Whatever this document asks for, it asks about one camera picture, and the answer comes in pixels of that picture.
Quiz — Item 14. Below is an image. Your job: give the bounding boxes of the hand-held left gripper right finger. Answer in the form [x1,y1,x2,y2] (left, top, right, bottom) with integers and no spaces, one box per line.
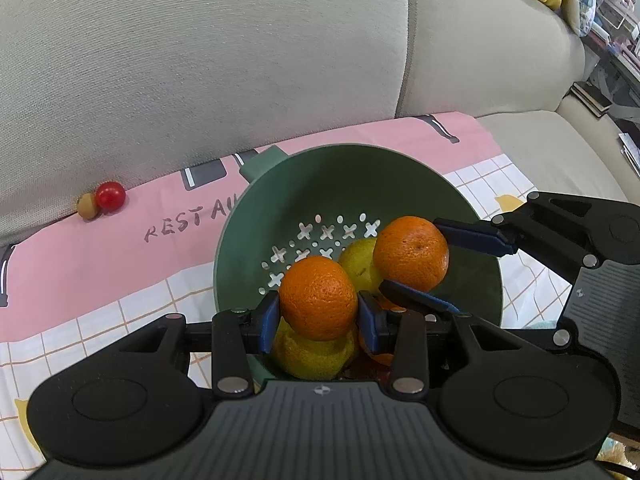
[357,290,526,397]

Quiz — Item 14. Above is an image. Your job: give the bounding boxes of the pink checked printed cloth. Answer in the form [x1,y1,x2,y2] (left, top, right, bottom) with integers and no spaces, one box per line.
[0,112,632,472]

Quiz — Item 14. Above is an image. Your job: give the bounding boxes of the white papers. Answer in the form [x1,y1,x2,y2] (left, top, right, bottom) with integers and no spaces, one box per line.
[617,132,640,177]

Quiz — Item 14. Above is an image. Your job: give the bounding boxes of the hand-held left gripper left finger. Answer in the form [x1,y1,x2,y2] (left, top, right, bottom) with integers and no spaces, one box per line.
[118,290,281,399]

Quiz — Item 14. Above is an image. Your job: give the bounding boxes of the yellow-green pear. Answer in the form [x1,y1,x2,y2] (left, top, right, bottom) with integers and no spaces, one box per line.
[339,238,386,295]

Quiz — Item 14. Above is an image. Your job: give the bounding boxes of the small orange fruit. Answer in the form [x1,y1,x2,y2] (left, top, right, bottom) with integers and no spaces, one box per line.
[361,346,397,367]

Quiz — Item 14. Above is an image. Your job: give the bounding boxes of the red cherry tomato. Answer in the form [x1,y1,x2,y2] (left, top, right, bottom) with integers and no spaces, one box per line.
[95,181,126,211]

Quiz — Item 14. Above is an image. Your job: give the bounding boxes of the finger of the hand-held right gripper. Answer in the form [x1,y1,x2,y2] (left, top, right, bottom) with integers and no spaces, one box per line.
[379,280,462,317]
[433,192,609,284]

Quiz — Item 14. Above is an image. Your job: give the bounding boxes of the glass coffee table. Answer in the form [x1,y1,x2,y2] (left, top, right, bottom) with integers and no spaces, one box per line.
[580,0,640,128]

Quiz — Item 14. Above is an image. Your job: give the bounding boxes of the stack of dark books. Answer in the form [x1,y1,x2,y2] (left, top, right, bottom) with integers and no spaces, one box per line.
[570,80,614,119]

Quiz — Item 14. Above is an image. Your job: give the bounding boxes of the beige sofa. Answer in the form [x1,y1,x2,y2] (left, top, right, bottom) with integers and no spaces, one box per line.
[0,0,637,248]

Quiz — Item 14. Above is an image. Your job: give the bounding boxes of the green colander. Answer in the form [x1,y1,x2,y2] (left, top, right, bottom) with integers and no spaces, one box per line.
[212,144,505,382]

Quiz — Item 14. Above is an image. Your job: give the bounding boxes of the orange mandarin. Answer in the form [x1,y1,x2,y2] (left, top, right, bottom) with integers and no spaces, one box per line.
[372,216,450,293]
[279,256,360,342]

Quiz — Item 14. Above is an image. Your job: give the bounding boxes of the yellow lemon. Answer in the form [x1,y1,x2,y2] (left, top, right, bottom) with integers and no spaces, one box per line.
[272,317,357,381]

